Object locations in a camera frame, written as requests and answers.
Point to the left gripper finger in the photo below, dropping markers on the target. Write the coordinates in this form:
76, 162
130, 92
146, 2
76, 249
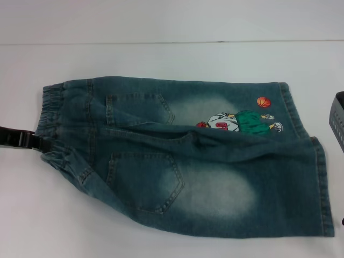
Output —
32, 141

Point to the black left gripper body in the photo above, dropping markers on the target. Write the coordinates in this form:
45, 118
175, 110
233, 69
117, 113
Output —
5, 137

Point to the blue denim shorts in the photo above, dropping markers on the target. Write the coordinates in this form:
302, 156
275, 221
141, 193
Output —
174, 166

